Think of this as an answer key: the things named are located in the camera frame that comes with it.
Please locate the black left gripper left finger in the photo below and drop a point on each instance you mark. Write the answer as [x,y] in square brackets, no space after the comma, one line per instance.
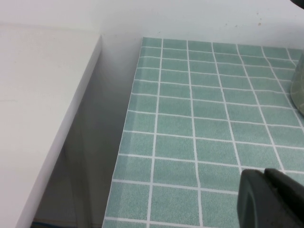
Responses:
[254,202]

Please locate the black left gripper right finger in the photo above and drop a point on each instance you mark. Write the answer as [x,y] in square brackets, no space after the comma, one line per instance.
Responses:
[292,204]

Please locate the stainless steel pot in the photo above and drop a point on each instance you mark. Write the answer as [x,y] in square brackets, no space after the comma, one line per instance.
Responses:
[299,90]

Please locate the green tiled tablecloth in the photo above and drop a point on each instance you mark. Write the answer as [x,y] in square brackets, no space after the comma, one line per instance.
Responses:
[190,118]

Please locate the white cabinet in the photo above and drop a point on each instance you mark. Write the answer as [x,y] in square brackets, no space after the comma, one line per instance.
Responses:
[35,107]

